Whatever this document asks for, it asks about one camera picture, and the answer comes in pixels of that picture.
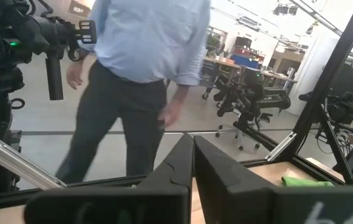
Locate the blue storage bin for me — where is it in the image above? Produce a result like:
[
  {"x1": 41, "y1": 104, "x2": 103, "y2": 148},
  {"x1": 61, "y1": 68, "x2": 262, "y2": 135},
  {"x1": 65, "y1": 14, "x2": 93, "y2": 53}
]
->
[{"x1": 230, "y1": 54, "x2": 260, "y2": 68}]

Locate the wooden background desk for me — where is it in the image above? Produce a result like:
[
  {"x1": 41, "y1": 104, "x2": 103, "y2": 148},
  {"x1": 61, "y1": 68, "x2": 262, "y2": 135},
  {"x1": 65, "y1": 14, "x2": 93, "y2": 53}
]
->
[{"x1": 202, "y1": 55, "x2": 298, "y2": 94}]

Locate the green knitted cloth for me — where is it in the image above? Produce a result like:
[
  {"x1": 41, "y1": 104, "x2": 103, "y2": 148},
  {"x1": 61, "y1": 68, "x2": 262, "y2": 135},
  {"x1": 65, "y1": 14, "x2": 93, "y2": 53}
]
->
[{"x1": 281, "y1": 175, "x2": 336, "y2": 188}]

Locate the person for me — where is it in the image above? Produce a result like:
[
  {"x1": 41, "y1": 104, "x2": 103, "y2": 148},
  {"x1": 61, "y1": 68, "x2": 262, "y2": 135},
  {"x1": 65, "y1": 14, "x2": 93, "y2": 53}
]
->
[{"x1": 54, "y1": 0, "x2": 212, "y2": 184}]

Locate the silver aluminium brace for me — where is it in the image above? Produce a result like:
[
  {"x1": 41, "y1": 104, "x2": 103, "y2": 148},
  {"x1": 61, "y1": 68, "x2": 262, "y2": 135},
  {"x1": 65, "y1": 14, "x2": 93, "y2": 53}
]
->
[{"x1": 0, "y1": 133, "x2": 67, "y2": 190}]

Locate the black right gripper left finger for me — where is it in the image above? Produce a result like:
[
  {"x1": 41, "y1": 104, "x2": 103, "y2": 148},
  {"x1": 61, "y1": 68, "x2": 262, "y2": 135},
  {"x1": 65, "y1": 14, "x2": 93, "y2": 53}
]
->
[{"x1": 23, "y1": 133, "x2": 194, "y2": 224}]

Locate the silver aluminium bracket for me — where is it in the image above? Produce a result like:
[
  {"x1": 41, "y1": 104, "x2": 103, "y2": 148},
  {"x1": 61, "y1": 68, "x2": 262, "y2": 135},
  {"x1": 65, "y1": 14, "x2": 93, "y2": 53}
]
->
[{"x1": 265, "y1": 131, "x2": 298, "y2": 162}]

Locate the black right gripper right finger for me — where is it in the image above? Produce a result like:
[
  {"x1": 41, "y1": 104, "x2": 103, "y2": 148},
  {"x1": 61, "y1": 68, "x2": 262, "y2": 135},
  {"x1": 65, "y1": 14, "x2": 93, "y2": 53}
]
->
[{"x1": 194, "y1": 135, "x2": 353, "y2": 224}]

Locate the black rig frame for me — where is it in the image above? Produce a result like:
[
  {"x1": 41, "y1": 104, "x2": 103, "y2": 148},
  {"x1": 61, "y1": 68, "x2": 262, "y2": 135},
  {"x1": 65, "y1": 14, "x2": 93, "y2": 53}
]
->
[{"x1": 0, "y1": 0, "x2": 353, "y2": 212}]

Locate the black leader arm with handle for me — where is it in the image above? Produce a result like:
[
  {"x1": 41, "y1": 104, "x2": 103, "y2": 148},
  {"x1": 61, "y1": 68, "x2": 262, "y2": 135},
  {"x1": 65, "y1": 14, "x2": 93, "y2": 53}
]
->
[{"x1": 0, "y1": 0, "x2": 98, "y2": 101}]

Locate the black office chair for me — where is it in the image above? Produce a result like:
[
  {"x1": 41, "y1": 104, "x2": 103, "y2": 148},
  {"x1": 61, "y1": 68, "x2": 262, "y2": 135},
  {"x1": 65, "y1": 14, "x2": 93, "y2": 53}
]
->
[{"x1": 215, "y1": 73, "x2": 292, "y2": 152}]

